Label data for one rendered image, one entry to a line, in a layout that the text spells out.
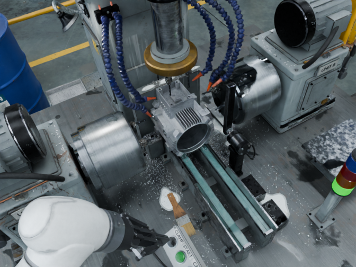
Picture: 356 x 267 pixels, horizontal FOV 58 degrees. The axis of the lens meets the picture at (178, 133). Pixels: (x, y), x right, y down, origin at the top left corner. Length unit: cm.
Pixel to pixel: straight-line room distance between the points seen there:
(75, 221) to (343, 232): 103
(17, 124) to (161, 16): 50
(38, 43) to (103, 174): 292
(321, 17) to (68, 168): 103
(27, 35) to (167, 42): 317
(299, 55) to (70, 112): 113
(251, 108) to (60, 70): 244
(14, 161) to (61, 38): 294
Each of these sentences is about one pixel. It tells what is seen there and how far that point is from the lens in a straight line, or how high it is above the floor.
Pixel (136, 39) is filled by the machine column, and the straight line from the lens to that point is 126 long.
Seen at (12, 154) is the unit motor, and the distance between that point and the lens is 100.
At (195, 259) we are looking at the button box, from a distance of 96.
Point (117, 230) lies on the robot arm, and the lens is 71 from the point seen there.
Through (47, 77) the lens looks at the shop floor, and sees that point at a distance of 339.
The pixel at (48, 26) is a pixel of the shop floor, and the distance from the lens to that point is 413.
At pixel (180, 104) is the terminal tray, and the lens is 119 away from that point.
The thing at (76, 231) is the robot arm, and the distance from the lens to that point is 62.
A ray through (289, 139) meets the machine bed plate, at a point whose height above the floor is 80.
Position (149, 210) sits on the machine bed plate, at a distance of 134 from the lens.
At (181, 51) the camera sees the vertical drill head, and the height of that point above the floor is 136.
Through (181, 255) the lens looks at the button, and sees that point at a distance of 97.
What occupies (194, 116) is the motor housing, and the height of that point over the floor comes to 109.
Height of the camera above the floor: 199
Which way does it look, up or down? 51 degrees down
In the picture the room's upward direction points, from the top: 6 degrees counter-clockwise
